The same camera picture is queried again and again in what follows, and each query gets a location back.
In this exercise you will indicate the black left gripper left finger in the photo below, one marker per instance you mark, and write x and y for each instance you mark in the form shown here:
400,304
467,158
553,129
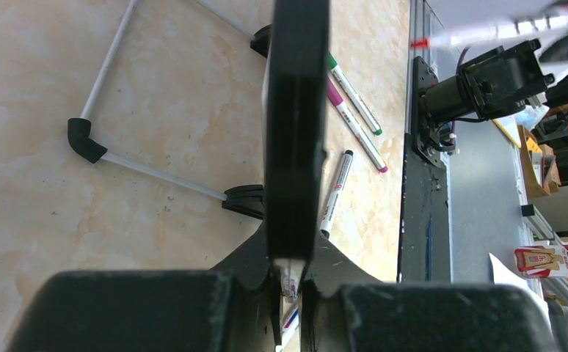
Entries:
230,307

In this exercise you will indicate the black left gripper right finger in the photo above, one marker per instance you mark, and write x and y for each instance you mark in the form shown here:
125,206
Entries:
346,309

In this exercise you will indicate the white whiteboard black frame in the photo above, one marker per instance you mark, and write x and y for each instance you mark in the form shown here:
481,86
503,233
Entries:
295,48

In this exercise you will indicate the red whiteboard marker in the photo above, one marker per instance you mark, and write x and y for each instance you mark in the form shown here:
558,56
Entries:
498,32

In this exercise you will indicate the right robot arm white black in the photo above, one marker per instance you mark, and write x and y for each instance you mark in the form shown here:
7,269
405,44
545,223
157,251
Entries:
493,85

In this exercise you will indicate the blue cap whiteboard marker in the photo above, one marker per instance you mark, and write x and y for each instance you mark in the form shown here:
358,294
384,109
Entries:
289,323

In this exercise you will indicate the black cap whiteboard marker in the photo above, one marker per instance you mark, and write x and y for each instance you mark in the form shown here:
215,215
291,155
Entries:
338,184

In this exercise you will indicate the magenta cap whiteboard marker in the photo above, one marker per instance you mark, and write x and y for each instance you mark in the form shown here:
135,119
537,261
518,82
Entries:
360,135

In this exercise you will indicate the green cap whiteboard marker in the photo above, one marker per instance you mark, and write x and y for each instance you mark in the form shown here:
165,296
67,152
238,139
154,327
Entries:
353,96

